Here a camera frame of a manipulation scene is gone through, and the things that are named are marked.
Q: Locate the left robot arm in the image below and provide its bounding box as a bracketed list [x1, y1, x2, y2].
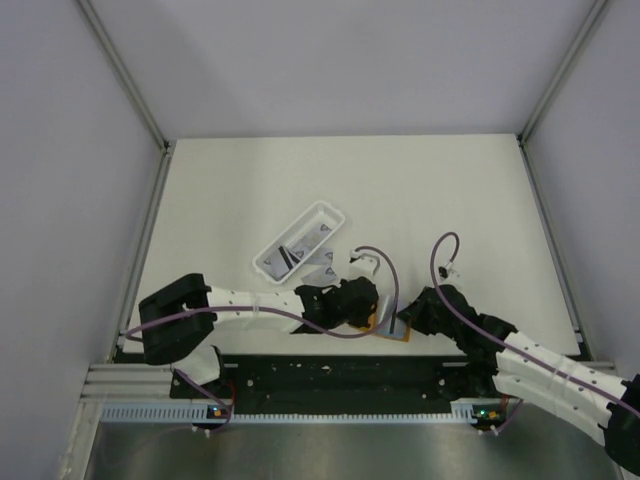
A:
[126, 273, 379, 397]

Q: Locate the silver card black stripe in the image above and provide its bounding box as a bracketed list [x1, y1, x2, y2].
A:
[376, 295, 396, 337]

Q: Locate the silver diamond card in basket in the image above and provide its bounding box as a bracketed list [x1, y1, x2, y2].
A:
[290, 242, 309, 260]

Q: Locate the silver stripe card in basket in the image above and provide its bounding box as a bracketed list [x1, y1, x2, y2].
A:
[263, 246, 295, 281]

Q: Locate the white plastic basket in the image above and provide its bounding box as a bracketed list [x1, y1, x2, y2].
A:
[251, 200, 346, 285]

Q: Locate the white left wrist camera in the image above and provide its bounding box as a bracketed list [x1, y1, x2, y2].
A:
[349, 250, 381, 278]

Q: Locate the aluminium frame post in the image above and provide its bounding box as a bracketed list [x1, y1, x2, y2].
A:
[516, 0, 613, 350]
[74, 1, 173, 359]

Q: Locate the silver VIP card in basket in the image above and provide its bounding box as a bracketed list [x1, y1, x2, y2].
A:
[301, 223, 332, 249]

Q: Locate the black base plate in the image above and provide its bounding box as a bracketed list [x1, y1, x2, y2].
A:
[169, 353, 506, 415]

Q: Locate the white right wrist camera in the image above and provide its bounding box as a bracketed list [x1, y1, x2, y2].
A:
[437, 263, 459, 281]

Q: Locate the right aluminium frame post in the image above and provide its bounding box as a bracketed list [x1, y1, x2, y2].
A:
[516, 0, 613, 350]

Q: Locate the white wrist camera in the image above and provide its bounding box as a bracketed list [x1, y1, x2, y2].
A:
[349, 250, 381, 278]
[437, 263, 459, 281]

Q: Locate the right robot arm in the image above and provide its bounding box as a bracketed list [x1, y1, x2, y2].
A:
[399, 285, 639, 475]

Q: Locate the silver diamond card by basket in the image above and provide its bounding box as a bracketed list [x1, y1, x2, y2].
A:
[306, 247, 334, 266]

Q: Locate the white slotted cable duct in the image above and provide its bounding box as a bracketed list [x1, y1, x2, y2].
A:
[100, 402, 506, 426]

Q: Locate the yellow leather card holder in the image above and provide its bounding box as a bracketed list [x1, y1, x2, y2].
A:
[358, 296, 411, 343]

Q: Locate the left aluminium frame post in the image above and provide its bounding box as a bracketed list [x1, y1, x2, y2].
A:
[74, 1, 173, 359]

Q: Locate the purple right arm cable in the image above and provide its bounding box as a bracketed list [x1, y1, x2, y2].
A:
[430, 231, 640, 431]

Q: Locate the silver VIP card on table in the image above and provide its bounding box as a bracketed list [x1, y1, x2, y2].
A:
[301, 265, 338, 288]

